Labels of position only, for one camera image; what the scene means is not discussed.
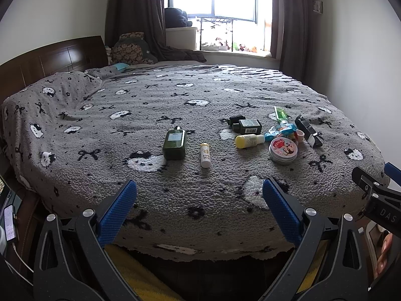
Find grey patterned pillow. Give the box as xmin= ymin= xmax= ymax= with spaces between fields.
xmin=1 ymin=71 xmax=103 ymax=192

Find yellow fleece blanket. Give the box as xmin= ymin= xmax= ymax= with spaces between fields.
xmin=105 ymin=245 xmax=182 ymax=301

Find round pictured metal tin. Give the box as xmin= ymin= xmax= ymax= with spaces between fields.
xmin=269 ymin=137 xmax=298 ymax=165

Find blue plastic wrapper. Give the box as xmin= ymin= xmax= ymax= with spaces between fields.
xmin=264 ymin=123 xmax=298 ymax=143

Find dark clothes bundle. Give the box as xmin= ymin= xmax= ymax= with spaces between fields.
xmin=164 ymin=7 xmax=192 ymax=29

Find grey patterned fleece bed blanket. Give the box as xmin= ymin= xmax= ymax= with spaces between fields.
xmin=36 ymin=62 xmax=389 ymax=261

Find small dark green bottle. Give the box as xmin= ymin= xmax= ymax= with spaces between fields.
xmin=227 ymin=115 xmax=246 ymax=127

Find brown floral cushion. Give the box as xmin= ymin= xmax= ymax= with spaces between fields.
xmin=111 ymin=32 xmax=158 ymax=65

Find white storage box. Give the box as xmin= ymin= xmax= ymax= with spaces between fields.
xmin=166 ymin=27 xmax=198 ymax=50

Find green toothpaste tube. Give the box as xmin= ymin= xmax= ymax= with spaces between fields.
xmin=274 ymin=106 xmax=289 ymax=124

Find wall socket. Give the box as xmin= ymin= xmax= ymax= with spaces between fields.
xmin=313 ymin=0 xmax=323 ymax=14

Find dark wooden headboard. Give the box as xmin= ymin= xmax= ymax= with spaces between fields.
xmin=1 ymin=35 xmax=108 ymax=101

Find large green bottle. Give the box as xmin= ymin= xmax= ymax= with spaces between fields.
xmin=162 ymin=126 xmax=187 ymax=160

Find smartphone on nightstand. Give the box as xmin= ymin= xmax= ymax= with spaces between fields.
xmin=4 ymin=204 xmax=18 ymax=242

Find teal cloth item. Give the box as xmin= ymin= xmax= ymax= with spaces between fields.
xmin=114 ymin=62 xmax=129 ymax=71

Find green bottle with barcode label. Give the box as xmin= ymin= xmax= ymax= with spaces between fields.
xmin=232 ymin=119 xmax=262 ymax=135

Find yellow lotion bottle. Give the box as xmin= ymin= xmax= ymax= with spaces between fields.
xmin=235 ymin=134 xmax=265 ymax=149

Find white tape roll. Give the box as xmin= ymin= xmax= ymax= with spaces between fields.
xmin=296 ymin=130 xmax=305 ymax=143

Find dark brown curtain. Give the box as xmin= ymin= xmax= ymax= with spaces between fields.
xmin=105 ymin=0 xmax=206 ymax=63
xmin=270 ymin=0 xmax=313 ymax=81

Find bright window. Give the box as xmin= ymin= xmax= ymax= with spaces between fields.
xmin=164 ymin=0 xmax=272 ymax=55

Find black white box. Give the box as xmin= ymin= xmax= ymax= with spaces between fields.
xmin=295 ymin=115 xmax=323 ymax=148

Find dark brown right curtain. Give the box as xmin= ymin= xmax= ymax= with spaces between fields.
xmin=270 ymin=0 xmax=313 ymax=81

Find dark brown left curtain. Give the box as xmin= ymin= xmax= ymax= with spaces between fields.
xmin=105 ymin=0 xmax=206 ymax=63

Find person's right hand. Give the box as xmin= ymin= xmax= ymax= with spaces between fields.
xmin=374 ymin=233 xmax=393 ymax=278

